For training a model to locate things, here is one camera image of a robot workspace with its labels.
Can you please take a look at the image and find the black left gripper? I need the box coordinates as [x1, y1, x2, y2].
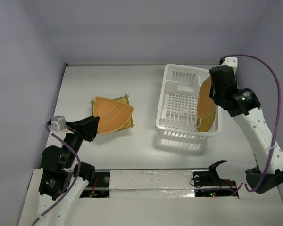
[63, 114, 100, 166]

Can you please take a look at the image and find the rounded square woven basket plate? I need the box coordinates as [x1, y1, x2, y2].
[197, 77, 217, 119]

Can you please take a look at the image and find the round woven bamboo plate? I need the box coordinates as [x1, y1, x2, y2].
[197, 111, 216, 132]

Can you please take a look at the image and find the rounded woven bamboo tray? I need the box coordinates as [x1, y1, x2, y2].
[93, 96, 134, 134]

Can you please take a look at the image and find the square woven bamboo tray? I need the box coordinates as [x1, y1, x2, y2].
[90, 94, 135, 134]

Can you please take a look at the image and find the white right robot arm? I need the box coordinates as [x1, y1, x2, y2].
[95, 64, 283, 194]

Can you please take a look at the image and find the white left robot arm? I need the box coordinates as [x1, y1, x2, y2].
[32, 115, 100, 226]

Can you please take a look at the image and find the white plastic dish rack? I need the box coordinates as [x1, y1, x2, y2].
[156, 64, 221, 141]

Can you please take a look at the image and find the white foam front panel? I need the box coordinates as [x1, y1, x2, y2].
[17, 167, 283, 226]

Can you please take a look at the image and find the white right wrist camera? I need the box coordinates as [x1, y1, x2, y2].
[219, 57, 238, 72]

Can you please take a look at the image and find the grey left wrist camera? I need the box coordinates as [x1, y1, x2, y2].
[49, 115, 67, 132]

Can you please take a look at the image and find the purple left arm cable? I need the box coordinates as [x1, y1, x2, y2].
[29, 123, 82, 226]

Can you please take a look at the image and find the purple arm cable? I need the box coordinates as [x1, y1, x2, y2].
[29, 123, 82, 226]
[223, 54, 281, 196]

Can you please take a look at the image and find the aluminium side rail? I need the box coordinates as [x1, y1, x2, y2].
[225, 63, 265, 167]

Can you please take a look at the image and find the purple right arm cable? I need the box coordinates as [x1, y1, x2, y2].
[223, 54, 281, 196]

